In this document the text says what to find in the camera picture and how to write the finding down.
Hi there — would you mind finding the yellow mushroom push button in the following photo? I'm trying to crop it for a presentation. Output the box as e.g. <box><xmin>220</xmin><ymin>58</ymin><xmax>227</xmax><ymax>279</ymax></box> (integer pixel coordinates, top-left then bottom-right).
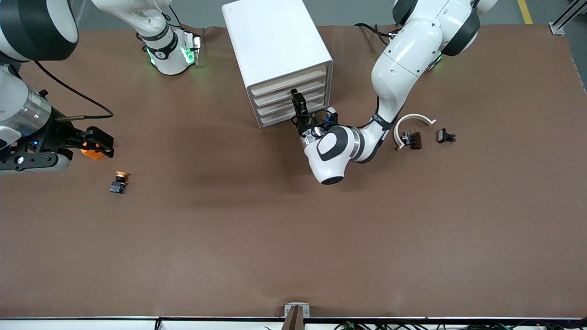
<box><xmin>109</xmin><ymin>171</ymin><xmax>131</xmax><ymax>194</ymax></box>

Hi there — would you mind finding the orange cube with hole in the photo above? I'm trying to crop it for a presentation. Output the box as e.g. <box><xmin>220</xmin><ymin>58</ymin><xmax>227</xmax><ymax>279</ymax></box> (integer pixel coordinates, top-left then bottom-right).
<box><xmin>81</xmin><ymin>142</ymin><xmax>106</xmax><ymax>161</ymax></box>

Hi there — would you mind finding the brown table mat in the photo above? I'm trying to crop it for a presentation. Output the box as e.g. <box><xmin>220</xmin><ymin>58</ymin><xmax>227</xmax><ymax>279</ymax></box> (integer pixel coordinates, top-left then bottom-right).
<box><xmin>0</xmin><ymin>23</ymin><xmax>587</xmax><ymax>319</ymax></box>

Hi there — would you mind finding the black arm base cable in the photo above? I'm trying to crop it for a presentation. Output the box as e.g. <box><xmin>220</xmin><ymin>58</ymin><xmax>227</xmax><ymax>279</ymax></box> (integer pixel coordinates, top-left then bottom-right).
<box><xmin>354</xmin><ymin>23</ymin><xmax>396</xmax><ymax>46</ymax></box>

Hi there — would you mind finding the white half ring clamp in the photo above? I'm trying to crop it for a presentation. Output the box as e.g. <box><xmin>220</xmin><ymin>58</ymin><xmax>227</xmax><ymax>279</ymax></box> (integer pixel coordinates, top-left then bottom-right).
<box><xmin>393</xmin><ymin>113</ymin><xmax>437</xmax><ymax>152</ymax></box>

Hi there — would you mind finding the metal valve with brown handle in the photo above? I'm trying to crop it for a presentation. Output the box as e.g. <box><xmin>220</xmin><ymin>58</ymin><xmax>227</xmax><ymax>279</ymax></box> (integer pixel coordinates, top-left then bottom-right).
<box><xmin>400</xmin><ymin>131</ymin><xmax>422</xmax><ymax>150</ymax></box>

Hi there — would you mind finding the white table edge rail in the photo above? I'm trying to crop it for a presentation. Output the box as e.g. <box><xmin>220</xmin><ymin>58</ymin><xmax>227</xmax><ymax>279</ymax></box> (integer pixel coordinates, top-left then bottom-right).
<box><xmin>0</xmin><ymin>315</ymin><xmax>587</xmax><ymax>330</ymax></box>

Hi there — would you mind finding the grey table edge bracket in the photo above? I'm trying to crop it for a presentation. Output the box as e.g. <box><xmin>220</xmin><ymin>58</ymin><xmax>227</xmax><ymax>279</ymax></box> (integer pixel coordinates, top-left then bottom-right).
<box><xmin>284</xmin><ymin>302</ymin><xmax>310</xmax><ymax>330</ymax></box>

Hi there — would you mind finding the aluminium frame profile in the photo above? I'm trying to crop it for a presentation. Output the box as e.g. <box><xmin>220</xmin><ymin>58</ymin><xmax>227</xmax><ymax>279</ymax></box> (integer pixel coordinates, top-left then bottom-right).
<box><xmin>549</xmin><ymin>0</ymin><xmax>587</xmax><ymax>36</ymax></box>

